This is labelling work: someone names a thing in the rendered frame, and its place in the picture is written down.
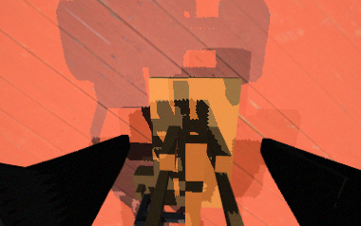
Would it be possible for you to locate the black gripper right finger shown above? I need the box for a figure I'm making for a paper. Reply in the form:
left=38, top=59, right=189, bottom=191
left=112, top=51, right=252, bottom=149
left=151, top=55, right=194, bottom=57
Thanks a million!
left=260, top=138, right=361, bottom=226

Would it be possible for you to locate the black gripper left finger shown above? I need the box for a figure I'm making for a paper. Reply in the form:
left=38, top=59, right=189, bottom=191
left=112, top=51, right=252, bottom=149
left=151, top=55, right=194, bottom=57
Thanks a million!
left=0, top=135, right=130, bottom=226

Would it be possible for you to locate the wooden toy catapult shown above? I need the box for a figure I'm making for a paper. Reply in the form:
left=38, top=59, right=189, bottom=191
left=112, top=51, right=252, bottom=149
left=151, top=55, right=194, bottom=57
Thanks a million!
left=133, top=77, right=244, bottom=226

